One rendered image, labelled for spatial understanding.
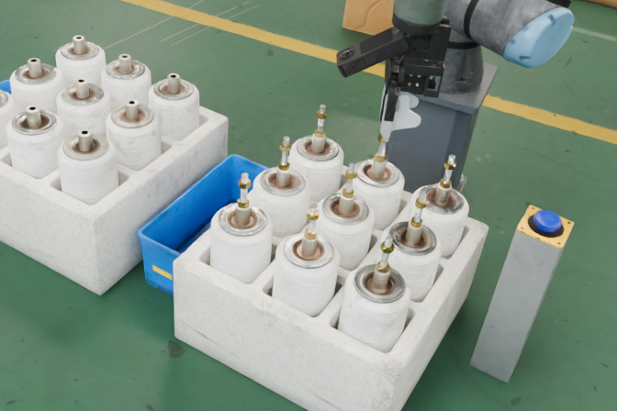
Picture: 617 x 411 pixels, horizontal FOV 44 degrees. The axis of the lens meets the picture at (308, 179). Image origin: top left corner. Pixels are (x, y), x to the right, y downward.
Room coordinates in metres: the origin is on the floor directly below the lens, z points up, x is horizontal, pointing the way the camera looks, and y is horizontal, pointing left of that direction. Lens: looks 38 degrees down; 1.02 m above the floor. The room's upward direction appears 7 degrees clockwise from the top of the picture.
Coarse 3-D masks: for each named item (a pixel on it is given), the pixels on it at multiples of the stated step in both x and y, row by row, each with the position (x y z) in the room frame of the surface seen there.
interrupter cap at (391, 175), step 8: (368, 160) 1.07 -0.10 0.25; (360, 168) 1.05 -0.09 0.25; (368, 168) 1.05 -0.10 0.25; (392, 168) 1.06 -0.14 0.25; (360, 176) 1.02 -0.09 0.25; (368, 176) 1.03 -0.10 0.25; (384, 176) 1.04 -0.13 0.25; (392, 176) 1.04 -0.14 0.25; (368, 184) 1.01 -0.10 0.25; (376, 184) 1.01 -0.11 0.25; (384, 184) 1.01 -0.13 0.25; (392, 184) 1.02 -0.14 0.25
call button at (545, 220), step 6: (540, 210) 0.89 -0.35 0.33; (546, 210) 0.90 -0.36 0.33; (534, 216) 0.88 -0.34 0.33; (540, 216) 0.88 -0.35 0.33; (546, 216) 0.88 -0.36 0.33; (552, 216) 0.88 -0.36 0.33; (558, 216) 0.89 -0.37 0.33; (534, 222) 0.87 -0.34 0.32; (540, 222) 0.87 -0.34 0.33; (546, 222) 0.87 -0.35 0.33; (552, 222) 0.87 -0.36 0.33; (558, 222) 0.87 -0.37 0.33; (540, 228) 0.87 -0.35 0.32; (546, 228) 0.86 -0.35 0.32; (552, 228) 0.86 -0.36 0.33; (558, 228) 0.86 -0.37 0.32
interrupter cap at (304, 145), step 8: (312, 136) 1.13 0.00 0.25; (304, 144) 1.10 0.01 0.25; (328, 144) 1.11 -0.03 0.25; (336, 144) 1.11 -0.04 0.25; (304, 152) 1.08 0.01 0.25; (312, 152) 1.08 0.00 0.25; (320, 152) 1.09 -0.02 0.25; (328, 152) 1.08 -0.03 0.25; (336, 152) 1.09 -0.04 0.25; (312, 160) 1.06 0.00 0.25; (320, 160) 1.06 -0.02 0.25; (328, 160) 1.06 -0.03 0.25
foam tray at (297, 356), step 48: (480, 240) 0.99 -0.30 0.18; (192, 288) 0.83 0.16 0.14; (240, 288) 0.81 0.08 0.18; (336, 288) 0.86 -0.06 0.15; (432, 288) 0.86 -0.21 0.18; (192, 336) 0.83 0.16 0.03; (240, 336) 0.79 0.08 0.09; (288, 336) 0.75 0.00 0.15; (336, 336) 0.74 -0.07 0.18; (432, 336) 0.83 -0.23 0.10; (288, 384) 0.75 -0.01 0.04; (336, 384) 0.71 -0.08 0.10; (384, 384) 0.68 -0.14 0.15
